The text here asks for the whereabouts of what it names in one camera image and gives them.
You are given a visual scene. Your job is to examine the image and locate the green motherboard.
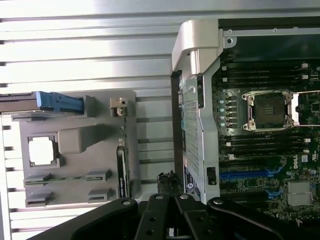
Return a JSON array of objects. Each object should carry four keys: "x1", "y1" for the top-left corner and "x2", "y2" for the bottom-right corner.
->
[{"x1": 212, "y1": 59, "x2": 320, "y2": 226}]

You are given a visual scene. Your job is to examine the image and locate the blue expansion slot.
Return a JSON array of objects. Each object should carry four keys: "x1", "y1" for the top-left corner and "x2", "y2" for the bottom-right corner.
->
[{"x1": 219, "y1": 169, "x2": 269, "y2": 180}]

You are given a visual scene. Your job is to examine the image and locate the grey parts rack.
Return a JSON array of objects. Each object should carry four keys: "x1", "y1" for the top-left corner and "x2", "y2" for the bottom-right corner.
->
[{"x1": 21, "y1": 89, "x2": 141, "y2": 208}]

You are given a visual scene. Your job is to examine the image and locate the grey open PC case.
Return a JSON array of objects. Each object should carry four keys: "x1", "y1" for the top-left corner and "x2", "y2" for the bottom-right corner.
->
[{"x1": 169, "y1": 18, "x2": 320, "y2": 226}]

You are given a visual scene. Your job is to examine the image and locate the green RAM stick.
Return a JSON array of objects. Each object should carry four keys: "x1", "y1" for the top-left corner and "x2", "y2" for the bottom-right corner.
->
[{"x1": 24, "y1": 174, "x2": 111, "y2": 183}]

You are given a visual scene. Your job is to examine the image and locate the silver chipset heatsink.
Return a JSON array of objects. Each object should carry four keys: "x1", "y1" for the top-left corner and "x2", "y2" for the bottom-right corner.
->
[{"x1": 286, "y1": 181, "x2": 313, "y2": 206}]

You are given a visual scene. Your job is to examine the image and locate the silver CPU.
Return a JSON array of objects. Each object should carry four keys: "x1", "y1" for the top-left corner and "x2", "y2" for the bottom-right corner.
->
[{"x1": 28, "y1": 139, "x2": 56, "y2": 166}]

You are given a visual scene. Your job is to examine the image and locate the CPU socket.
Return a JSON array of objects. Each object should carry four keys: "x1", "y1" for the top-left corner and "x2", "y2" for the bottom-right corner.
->
[{"x1": 241, "y1": 89, "x2": 295, "y2": 132}]

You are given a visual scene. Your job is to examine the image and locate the blue label hard drive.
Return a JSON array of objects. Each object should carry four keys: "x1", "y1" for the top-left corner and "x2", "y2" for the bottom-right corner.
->
[{"x1": 0, "y1": 91, "x2": 85, "y2": 116}]

